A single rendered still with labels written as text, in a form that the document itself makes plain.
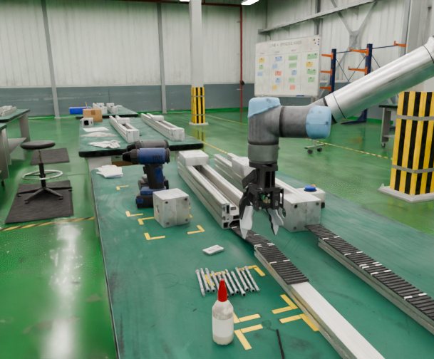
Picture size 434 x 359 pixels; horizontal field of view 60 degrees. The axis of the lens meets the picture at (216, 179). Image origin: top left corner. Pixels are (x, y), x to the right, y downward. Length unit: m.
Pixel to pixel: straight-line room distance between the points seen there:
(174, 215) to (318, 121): 0.58
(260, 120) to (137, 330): 0.52
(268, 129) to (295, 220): 0.37
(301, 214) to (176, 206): 0.39
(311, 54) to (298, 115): 5.93
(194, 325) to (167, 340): 0.06
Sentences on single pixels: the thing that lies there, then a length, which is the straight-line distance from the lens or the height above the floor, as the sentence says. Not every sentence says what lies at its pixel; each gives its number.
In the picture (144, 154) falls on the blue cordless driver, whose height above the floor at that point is 0.98.
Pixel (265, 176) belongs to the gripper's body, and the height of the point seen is 1.00.
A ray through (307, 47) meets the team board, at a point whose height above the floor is 1.77.
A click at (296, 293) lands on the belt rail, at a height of 0.80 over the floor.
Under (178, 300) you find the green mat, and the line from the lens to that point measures 0.84.
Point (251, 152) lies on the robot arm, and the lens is 0.92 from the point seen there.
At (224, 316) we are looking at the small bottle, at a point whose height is 0.84.
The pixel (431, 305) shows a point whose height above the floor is 0.81.
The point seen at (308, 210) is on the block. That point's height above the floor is 0.84.
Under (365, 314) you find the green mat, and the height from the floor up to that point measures 0.78.
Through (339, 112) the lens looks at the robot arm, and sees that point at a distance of 1.00.
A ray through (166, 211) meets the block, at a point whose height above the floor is 0.83.
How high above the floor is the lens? 1.23
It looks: 14 degrees down
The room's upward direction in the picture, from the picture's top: 1 degrees counter-clockwise
